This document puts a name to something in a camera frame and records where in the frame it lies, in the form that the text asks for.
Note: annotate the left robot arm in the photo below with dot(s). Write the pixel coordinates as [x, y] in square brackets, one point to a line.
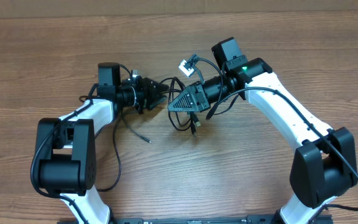
[64, 162]

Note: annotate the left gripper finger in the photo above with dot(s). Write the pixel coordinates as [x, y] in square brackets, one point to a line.
[155, 100]
[156, 87]

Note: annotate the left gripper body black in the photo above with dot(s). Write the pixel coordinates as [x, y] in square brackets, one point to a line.
[142, 96]

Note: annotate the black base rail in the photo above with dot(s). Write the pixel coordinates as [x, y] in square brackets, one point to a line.
[194, 221]

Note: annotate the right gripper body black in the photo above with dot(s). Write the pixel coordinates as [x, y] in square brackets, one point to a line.
[201, 97]

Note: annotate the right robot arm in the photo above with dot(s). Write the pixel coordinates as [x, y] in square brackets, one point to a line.
[324, 164]

